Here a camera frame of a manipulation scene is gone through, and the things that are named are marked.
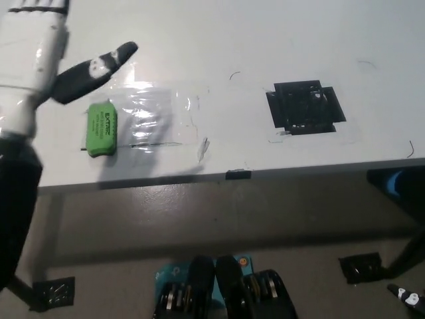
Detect black table leg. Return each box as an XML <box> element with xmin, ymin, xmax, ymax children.
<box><xmin>386</xmin><ymin>229</ymin><xmax>425</xmax><ymax>279</ymax></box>
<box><xmin>12</xmin><ymin>276</ymin><xmax>36</xmax><ymax>302</ymax></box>

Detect teal router box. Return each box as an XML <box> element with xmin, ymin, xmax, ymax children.
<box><xmin>154</xmin><ymin>254</ymin><xmax>255</xmax><ymax>305</ymax></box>

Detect green whiteboard eraser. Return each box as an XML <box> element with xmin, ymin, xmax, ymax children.
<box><xmin>84</xmin><ymin>102</ymin><xmax>119</xmax><ymax>158</ymax></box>

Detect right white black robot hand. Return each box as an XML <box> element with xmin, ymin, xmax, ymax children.
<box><xmin>386</xmin><ymin>282</ymin><xmax>425</xmax><ymax>309</ymax></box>

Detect black tape square patch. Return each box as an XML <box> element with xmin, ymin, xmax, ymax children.
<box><xmin>265</xmin><ymin>79</ymin><xmax>347</xmax><ymax>136</ymax></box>

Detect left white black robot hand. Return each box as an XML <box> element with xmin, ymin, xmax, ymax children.
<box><xmin>0</xmin><ymin>0</ymin><xmax>139</xmax><ymax>140</ymax></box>

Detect black and blue object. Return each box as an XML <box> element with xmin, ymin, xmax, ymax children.
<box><xmin>367</xmin><ymin>168</ymin><xmax>425</xmax><ymax>204</ymax></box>

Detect small black tape strip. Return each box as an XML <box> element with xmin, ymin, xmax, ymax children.
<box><xmin>225</xmin><ymin>168</ymin><xmax>253</xmax><ymax>181</ymax></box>

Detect clear taped paper patch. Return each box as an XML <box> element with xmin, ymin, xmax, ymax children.
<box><xmin>79</xmin><ymin>79</ymin><xmax>211</xmax><ymax>153</ymax></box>

